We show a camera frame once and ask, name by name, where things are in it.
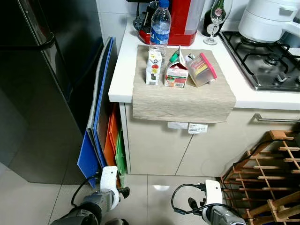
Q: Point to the blue board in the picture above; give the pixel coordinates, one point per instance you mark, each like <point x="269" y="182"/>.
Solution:
<point x="89" y="159"/>

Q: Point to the white kitchen appliance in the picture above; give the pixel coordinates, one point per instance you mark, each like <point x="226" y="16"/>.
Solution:
<point x="267" y="21"/>

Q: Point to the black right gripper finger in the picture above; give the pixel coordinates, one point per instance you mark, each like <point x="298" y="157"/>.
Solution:
<point x="194" y="205"/>

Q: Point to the orange board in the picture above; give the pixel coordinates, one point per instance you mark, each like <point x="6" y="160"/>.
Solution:
<point x="111" y="140"/>

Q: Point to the red green milk carton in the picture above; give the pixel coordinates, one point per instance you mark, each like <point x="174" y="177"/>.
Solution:
<point x="176" y="75"/>

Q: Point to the green board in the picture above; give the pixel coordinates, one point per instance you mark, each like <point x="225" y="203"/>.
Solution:
<point x="121" y="157"/>

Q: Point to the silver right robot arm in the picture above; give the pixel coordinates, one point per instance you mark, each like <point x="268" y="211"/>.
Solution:
<point x="222" y="216"/>

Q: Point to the wine glass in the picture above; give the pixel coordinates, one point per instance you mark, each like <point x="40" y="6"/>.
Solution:
<point x="218" y="16"/>

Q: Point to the black power plug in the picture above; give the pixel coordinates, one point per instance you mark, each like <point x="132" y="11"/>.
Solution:
<point x="139" y="21"/>

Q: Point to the red kitchen appliance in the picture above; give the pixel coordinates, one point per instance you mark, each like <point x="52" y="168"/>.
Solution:
<point x="185" y="23"/>

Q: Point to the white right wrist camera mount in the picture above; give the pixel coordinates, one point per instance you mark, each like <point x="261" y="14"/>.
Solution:
<point x="213" y="192"/>

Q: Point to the clear water bottle blue cap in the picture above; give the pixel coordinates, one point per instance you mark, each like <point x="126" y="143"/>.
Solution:
<point x="160" y="30"/>

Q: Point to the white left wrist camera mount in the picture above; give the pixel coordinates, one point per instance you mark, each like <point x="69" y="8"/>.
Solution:
<point x="109" y="180"/>

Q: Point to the beige kitchen cabinet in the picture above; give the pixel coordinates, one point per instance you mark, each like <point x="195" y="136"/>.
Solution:
<point x="159" y="150"/>

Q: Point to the wooden wine rack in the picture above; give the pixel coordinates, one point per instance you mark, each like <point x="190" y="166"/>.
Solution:
<point x="267" y="178"/>

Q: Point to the beige linen cloth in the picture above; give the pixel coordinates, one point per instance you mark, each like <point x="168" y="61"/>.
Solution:
<point x="187" y="101"/>

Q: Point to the white juice carton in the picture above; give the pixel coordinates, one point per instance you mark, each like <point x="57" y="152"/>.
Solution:
<point x="153" y="70"/>

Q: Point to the plastic container red lid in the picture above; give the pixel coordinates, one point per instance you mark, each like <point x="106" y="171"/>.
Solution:
<point x="202" y="70"/>

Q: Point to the printed white cloth tag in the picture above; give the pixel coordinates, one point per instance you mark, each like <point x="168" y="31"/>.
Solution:
<point x="197" y="128"/>

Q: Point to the steel gas stove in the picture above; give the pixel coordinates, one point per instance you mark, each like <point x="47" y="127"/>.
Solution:
<point x="262" y="63"/>

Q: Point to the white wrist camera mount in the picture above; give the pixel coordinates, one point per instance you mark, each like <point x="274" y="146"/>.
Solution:
<point x="109" y="180"/>
<point x="213" y="192"/>

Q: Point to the plain white cloth tag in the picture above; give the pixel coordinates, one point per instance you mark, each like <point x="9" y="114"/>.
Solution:
<point x="177" y="125"/>

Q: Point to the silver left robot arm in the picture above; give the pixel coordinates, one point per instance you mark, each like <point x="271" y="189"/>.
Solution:
<point x="89" y="206"/>

